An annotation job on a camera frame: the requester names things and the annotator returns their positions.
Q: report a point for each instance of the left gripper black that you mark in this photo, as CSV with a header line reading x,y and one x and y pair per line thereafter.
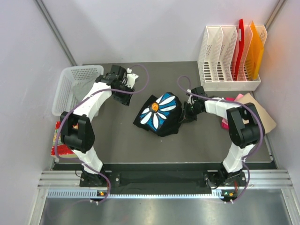
x,y
125,100

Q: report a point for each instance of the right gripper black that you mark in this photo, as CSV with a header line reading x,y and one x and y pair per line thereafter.
x,y
187,116

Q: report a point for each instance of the black daisy print t shirt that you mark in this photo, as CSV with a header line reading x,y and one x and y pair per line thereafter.
x,y
160,115

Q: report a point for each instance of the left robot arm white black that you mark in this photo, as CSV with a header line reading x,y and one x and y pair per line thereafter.
x,y
76,130

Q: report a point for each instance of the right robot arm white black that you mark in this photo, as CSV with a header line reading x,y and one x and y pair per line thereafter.
x,y
245,130

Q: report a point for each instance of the pink t shirt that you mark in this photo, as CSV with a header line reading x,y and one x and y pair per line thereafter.
x,y
224,124

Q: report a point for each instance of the grey cloth in basket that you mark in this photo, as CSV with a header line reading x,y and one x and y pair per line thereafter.
x,y
81,90

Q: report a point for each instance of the white plastic mesh basket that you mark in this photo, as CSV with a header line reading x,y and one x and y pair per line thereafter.
x,y
74,84

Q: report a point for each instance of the white file organizer rack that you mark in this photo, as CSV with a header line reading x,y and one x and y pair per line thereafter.
x,y
216,59

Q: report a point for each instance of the orange plastic folder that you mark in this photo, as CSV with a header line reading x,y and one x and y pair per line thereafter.
x,y
255,54

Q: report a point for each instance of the beige t shirt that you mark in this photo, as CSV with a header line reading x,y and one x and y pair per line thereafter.
x,y
267,121

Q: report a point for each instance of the red illustrated book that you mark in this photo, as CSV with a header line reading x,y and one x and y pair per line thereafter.
x,y
62,150

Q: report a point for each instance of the red plastic folder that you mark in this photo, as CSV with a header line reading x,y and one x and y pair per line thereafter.
x,y
238,50

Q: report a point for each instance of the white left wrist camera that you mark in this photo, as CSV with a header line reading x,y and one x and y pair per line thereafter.
x,y
131,78

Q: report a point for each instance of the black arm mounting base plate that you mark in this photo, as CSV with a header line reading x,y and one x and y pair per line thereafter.
x,y
152,179

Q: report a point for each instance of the white slotted cable duct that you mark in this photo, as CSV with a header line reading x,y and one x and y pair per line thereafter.
x,y
98,194

